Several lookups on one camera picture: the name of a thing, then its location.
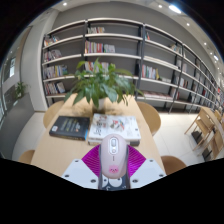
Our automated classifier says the green potted plant white pot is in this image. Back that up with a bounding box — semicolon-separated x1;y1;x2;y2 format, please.
63;58;144;111

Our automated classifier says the white book with dark spine end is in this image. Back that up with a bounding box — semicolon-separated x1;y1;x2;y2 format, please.
88;138;141;147

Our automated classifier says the ceiling spot lights group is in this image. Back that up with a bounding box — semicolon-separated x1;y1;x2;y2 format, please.
61;1;221;63

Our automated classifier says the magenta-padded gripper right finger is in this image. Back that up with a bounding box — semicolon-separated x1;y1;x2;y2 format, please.
126;144;167;190

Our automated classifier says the white illustrated cover book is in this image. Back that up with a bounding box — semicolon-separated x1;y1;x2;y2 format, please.
87;113;142;142

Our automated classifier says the grey bookshelf unit with books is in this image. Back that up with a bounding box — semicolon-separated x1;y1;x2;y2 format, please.
40;17;224;113

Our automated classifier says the small green background plant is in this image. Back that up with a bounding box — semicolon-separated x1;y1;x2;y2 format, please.
13;81;29;101

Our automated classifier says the black hardcover book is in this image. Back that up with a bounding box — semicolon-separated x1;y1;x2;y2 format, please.
48;115;91;141

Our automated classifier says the pink computer mouse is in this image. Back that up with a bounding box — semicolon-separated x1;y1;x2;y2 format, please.
98;133;130;180

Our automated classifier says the wooden slatted chair group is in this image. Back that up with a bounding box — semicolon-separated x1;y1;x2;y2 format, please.
184;106;224;162

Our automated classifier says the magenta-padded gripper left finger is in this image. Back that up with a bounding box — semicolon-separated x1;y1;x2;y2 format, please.
61;144;102;190

